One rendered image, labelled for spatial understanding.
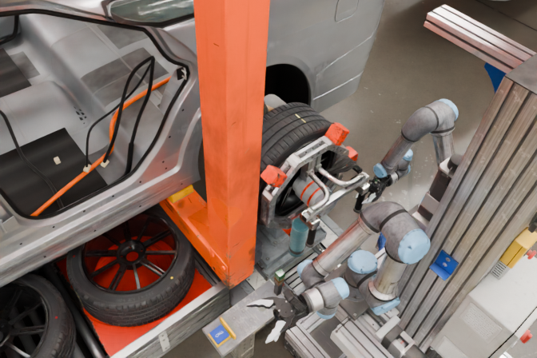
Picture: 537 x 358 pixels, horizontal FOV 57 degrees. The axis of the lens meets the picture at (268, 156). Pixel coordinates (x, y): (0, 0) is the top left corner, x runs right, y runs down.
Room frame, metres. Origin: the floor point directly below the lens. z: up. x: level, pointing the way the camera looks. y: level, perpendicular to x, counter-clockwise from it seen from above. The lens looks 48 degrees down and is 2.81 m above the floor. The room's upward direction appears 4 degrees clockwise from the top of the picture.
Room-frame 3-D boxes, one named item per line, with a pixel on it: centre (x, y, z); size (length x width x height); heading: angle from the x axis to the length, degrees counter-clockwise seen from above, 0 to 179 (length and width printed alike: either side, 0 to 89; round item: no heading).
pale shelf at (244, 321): (1.07, 0.05, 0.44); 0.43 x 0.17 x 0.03; 133
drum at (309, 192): (1.56, -0.25, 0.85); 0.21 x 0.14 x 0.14; 43
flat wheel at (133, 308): (1.36, 0.70, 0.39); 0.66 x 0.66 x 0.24
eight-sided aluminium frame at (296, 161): (1.61, -0.20, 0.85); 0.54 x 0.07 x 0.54; 133
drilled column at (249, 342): (1.05, 0.07, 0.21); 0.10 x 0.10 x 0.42; 43
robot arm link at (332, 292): (0.83, -0.26, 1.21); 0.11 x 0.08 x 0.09; 119
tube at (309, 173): (1.45, -0.21, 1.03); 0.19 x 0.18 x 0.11; 43
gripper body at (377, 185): (1.65, -0.59, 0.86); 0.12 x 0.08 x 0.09; 133
